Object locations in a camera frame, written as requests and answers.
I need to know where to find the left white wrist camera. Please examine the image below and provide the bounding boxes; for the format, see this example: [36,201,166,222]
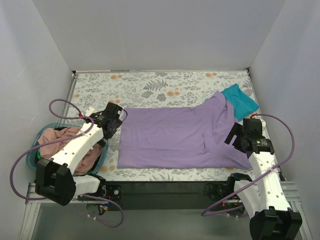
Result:
[78,107,97,117]

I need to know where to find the pink t shirt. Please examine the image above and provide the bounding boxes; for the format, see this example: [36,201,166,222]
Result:
[37,126,103,176]

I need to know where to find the green garment in basket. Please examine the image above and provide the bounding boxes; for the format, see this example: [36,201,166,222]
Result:
[36,149,42,160]

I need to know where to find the purple t shirt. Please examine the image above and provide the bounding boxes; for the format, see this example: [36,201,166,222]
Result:
[117,91,252,169]

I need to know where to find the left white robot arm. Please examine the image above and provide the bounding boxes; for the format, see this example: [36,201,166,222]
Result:
[35,102,125,206]

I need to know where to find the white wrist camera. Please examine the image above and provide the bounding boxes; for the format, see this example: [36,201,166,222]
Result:
[250,113,266,132]
[78,107,97,117]

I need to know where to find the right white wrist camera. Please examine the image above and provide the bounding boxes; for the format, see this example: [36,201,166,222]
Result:
[250,113,266,132]

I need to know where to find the aluminium frame rail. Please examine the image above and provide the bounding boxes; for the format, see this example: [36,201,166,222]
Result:
[26,173,312,240]

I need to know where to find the teal plastic basket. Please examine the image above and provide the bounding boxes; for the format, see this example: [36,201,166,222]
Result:
[26,123,108,176]

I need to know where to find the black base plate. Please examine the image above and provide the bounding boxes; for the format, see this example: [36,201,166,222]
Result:
[93,180,235,210]

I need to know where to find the folded teal t shirt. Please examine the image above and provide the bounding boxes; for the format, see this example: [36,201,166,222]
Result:
[221,83,259,121]

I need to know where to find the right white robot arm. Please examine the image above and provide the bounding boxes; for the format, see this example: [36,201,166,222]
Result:
[224,118,303,240]

